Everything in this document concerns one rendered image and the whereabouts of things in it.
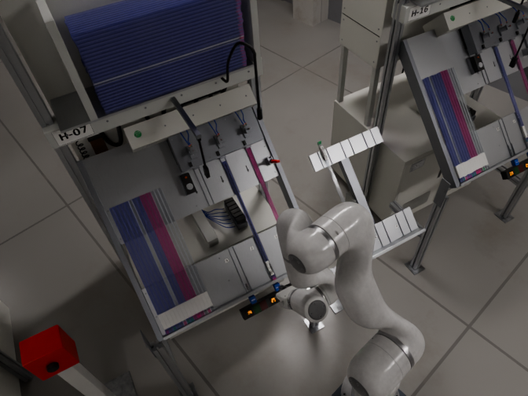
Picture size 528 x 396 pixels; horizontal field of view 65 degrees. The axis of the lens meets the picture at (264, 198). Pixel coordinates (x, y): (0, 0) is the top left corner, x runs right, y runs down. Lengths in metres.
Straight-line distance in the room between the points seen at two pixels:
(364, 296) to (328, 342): 1.34
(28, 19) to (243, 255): 1.05
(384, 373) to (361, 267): 0.28
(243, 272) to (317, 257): 0.76
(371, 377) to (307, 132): 2.50
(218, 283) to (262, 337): 0.79
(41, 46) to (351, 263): 1.13
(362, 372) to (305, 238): 0.39
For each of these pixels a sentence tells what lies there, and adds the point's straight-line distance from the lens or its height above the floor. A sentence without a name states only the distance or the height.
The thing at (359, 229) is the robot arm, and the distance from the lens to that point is 0.99.
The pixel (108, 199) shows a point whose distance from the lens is 1.59.
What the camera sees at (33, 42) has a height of 1.59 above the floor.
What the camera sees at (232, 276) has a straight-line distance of 1.65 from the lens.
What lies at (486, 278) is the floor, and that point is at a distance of 2.76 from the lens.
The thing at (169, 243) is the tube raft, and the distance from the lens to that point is 1.59.
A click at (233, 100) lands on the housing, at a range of 1.59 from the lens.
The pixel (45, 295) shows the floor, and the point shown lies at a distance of 2.88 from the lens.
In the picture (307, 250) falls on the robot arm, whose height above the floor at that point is 1.42.
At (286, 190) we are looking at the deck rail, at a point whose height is 0.94.
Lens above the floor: 2.19
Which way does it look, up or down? 49 degrees down
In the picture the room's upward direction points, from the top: 5 degrees counter-clockwise
